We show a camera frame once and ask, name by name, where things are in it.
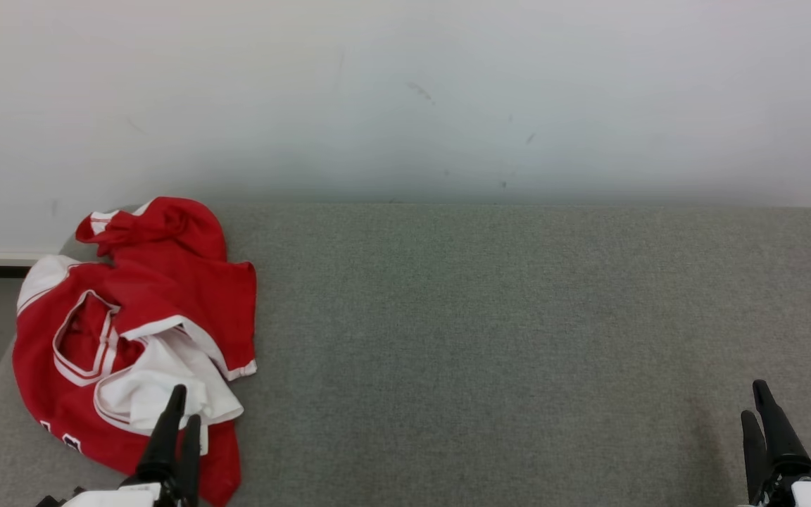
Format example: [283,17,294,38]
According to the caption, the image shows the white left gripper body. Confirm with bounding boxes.
[34,477,182,507]

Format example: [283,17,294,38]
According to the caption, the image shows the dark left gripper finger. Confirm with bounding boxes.
[175,414,202,507]
[136,384,187,482]

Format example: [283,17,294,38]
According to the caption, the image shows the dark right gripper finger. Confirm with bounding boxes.
[741,411,772,506]
[752,380,811,477]

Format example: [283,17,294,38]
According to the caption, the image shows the red white basketball jersey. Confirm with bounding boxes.
[11,196,258,507]

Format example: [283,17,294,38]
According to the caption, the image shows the grey fabric sofa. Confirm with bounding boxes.
[0,203,811,507]

